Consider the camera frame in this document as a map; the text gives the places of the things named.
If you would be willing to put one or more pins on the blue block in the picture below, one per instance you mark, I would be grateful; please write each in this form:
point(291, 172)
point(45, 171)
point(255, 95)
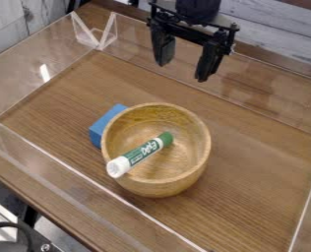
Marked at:
point(97, 128)

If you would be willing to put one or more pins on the clear acrylic table enclosure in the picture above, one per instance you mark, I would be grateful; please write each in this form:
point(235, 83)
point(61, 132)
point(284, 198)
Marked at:
point(90, 61)

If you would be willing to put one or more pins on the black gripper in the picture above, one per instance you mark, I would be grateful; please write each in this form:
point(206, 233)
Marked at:
point(194, 21)

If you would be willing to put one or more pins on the black table leg bracket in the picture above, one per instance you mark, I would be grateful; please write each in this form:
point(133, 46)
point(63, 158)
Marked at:
point(30, 240)

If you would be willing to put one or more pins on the green and white marker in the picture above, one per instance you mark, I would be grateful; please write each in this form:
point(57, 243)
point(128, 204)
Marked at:
point(124, 163)

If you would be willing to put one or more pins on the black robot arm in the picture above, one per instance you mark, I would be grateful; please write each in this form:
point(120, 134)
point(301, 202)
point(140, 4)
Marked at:
point(192, 20)

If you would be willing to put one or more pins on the brown wooden bowl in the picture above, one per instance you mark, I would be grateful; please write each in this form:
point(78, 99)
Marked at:
point(173, 169)

